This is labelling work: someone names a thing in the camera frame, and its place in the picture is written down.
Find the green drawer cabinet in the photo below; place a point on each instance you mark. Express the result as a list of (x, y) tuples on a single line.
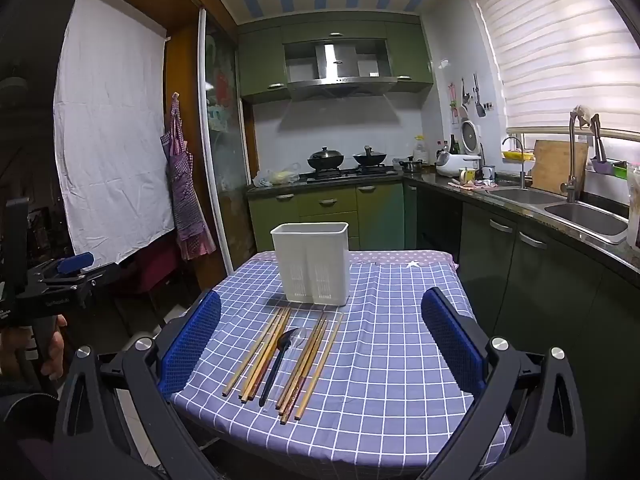
[(325, 210)]

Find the green upper cabinets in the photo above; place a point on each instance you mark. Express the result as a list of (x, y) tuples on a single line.
[(260, 65)]

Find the row of wooden chopsticks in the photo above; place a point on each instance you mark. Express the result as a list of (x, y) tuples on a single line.
[(310, 360)]

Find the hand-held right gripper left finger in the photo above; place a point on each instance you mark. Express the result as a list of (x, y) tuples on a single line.
[(192, 345)]

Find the white mug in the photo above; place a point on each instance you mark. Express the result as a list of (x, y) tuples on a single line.
[(488, 173)]

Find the plastic bag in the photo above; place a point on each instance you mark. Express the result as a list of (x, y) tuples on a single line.
[(277, 176)]

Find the blue checked tablecloth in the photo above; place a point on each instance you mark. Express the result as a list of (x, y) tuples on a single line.
[(390, 360)]

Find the tall steel faucet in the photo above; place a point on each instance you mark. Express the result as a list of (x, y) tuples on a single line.
[(571, 160)]

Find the curved steel faucet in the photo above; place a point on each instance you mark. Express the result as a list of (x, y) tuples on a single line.
[(522, 170)]

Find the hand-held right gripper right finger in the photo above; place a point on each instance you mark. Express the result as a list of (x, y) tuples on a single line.
[(452, 345)]

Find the dark sauce bottles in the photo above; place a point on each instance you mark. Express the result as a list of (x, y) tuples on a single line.
[(454, 145)]

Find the dark red wooden chair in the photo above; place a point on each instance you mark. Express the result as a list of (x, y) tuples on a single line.
[(155, 270)]

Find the purple checked apron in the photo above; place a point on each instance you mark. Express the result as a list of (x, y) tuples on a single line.
[(185, 185)]

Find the black lidded wok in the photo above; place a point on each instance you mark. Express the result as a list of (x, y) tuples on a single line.
[(370, 157), (325, 159)]

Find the person's left forearm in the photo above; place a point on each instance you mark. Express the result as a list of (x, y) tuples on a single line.
[(20, 420)]

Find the small steel pot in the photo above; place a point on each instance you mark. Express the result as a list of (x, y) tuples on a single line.
[(411, 165)]

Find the white window blind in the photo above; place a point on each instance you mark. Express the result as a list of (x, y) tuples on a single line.
[(565, 45)]

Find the hanging ladle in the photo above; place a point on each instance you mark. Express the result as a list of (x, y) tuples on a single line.
[(465, 96)]

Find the dark green sink cabinet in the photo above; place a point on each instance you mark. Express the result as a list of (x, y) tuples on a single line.
[(540, 280)]

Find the steel range hood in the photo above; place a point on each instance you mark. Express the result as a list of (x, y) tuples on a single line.
[(335, 67)]

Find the purple star-printed cloth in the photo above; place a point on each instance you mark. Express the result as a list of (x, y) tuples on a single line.
[(400, 257)]

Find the black plastic spoon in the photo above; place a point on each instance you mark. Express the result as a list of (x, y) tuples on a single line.
[(280, 355)]

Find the clear plastic spoon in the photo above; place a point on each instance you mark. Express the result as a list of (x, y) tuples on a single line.
[(301, 333)]

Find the black hanging spatula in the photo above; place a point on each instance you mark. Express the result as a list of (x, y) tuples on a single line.
[(480, 107)]

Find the cooking oil bottle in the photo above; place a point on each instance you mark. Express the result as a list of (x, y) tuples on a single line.
[(421, 150)]

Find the yellow cup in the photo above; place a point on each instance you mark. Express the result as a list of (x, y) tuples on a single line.
[(467, 176)]

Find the dark stone countertop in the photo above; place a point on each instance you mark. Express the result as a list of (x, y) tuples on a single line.
[(435, 180)]

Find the purple sink caddy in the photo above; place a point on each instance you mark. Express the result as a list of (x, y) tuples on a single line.
[(600, 162)]

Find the steel double sink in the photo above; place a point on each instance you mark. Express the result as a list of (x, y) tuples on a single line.
[(580, 215)]

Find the wooden cutting board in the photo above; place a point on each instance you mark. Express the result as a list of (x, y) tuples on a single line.
[(555, 165)]

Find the white hanging sheet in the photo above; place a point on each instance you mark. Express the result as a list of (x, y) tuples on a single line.
[(110, 135)]

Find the white plastic utensil holder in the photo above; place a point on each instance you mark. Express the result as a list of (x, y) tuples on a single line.
[(310, 260)]

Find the person's left hand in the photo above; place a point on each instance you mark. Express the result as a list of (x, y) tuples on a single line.
[(54, 347)]

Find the white rice cooker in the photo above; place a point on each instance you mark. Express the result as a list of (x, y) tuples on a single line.
[(455, 160)]

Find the yellow tray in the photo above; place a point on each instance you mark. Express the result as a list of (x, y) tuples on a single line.
[(517, 155)]

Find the pink dish cloth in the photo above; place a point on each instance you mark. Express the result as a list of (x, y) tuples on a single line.
[(462, 185)]

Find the pink hanging utensil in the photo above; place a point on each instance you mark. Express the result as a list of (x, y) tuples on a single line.
[(453, 105)]

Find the gas stove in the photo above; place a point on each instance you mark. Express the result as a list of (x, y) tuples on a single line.
[(350, 172)]

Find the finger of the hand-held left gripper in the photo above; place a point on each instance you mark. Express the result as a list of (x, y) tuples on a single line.
[(75, 262), (102, 275)]

